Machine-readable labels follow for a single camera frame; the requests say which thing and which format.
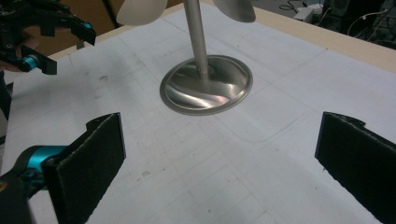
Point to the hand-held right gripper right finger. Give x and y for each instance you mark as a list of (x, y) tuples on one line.
[(358, 165)]

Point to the beige ladle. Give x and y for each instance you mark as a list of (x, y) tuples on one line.
[(141, 12)]

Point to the grey tape piece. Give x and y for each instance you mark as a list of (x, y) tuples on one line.
[(80, 44)]

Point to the white grid mat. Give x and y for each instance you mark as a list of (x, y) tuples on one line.
[(218, 171)]

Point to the white power strip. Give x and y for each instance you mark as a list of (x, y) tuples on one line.
[(303, 14)]

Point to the steel utensil stand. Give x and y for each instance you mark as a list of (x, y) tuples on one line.
[(205, 93)]

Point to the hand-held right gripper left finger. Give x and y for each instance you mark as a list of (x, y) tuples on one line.
[(87, 168)]

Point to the black computer tower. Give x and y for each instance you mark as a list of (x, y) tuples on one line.
[(358, 18)]

